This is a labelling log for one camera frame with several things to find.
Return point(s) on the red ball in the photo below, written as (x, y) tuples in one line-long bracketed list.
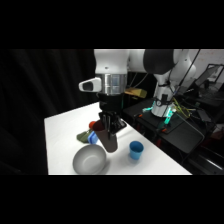
[(90, 124)]

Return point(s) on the black monitor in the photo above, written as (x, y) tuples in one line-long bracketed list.
[(210, 76)]

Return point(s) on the tan tag on wrist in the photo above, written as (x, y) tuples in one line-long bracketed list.
[(136, 92)]

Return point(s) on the blue plastic cup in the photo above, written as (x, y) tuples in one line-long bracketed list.
[(136, 151)]

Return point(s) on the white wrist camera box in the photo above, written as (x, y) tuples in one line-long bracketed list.
[(89, 85)]

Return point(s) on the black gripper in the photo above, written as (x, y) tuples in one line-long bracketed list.
[(113, 106)]

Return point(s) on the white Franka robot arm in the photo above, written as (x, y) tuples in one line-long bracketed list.
[(111, 63)]

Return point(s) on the grey bowl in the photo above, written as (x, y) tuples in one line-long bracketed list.
[(88, 161)]

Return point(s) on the black curtain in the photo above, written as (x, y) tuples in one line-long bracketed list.
[(40, 86)]

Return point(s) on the green cloth toy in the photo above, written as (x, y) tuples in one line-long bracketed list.
[(82, 136)]

